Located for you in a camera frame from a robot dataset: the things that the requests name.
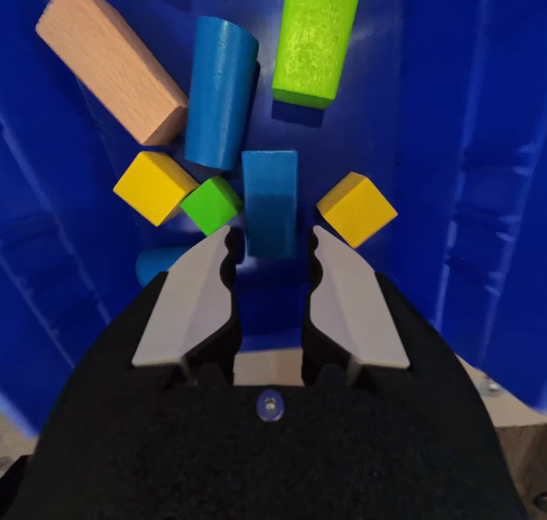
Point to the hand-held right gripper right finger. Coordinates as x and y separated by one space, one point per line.
357 311

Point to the blue wooden cylinder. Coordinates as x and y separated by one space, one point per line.
158 264
220 93

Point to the blue plastic bin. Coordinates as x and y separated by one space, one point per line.
461 144

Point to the yellow wooden cube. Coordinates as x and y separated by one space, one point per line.
154 187

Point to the long green wooden block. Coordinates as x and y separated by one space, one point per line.
316 37

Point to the yellow wooden block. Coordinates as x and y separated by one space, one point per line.
357 210

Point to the small green wooden block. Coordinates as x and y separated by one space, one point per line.
211 206

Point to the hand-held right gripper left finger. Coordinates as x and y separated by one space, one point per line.
186 311

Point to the natural wooden block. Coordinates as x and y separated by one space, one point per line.
111 59

